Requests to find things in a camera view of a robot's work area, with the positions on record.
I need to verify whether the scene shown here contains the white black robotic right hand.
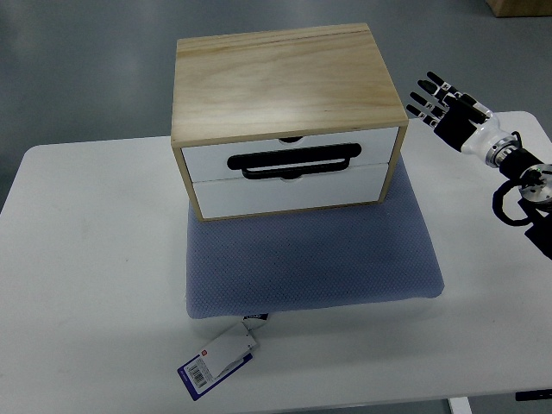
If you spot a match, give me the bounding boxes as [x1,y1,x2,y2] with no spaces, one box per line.
[406,72,522,168]

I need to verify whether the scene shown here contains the black drawer handle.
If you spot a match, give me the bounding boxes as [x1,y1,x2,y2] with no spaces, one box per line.
[227,143,361,180]

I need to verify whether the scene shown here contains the white drawer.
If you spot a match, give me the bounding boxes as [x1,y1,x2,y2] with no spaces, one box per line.
[193,164,387,219]
[182,127,398,182]

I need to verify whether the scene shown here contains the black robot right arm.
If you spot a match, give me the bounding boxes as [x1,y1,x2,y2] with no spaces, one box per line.
[492,145,551,259]

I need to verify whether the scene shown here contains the wooden drawer cabinet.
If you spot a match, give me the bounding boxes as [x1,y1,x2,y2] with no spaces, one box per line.
[171,23,408,221]

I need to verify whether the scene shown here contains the cardboard box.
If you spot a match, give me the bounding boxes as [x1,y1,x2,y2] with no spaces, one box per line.
[486,0,551,17]

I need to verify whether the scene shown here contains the blue mesh cushion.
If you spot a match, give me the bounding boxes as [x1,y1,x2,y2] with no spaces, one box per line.
[185,163,444,319]

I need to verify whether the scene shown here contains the white table leg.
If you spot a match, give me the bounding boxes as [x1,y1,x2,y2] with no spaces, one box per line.
[448,397,473,414]

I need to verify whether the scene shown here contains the black object under table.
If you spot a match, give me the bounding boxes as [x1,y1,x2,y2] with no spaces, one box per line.
[515,389,552,402]

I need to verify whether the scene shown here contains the white blue product tag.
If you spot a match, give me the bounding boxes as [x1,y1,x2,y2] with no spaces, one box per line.
[178,322,257,401]

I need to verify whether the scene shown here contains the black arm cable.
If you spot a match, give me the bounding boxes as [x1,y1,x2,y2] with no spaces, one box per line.
[492,180,534,227]

